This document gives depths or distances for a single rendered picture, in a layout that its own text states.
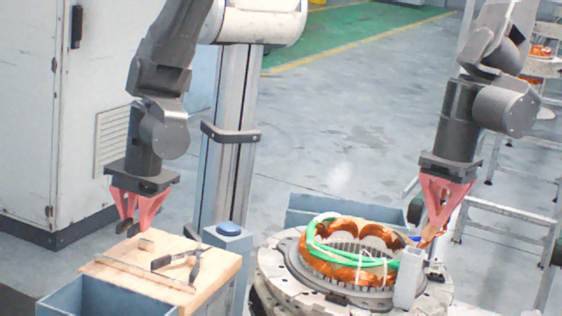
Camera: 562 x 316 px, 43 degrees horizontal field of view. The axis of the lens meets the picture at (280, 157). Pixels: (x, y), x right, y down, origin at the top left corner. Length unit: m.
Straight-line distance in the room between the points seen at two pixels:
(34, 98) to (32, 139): 0.19
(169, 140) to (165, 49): 0.13
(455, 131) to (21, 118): 2.64
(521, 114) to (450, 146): 0.11
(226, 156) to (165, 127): 0.53
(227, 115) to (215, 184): 0.15
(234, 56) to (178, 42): 0.47
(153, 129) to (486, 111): 0.44
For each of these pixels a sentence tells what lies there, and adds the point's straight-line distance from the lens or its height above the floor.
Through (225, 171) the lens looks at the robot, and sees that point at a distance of 1.52.
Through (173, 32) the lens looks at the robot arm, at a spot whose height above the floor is 1.45.
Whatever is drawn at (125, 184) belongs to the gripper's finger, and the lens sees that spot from 1.10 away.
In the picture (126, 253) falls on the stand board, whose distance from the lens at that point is 1.20.
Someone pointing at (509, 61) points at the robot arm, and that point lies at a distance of 1.01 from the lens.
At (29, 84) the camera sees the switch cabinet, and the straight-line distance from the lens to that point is 3.33.
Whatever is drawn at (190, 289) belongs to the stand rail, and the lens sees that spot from 1.10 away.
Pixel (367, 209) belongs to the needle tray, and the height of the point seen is 1.05.
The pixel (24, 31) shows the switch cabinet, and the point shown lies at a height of 1.00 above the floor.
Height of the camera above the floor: 1.62
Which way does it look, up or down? 19 degrees down
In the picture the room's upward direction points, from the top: 8 degrees clockwise
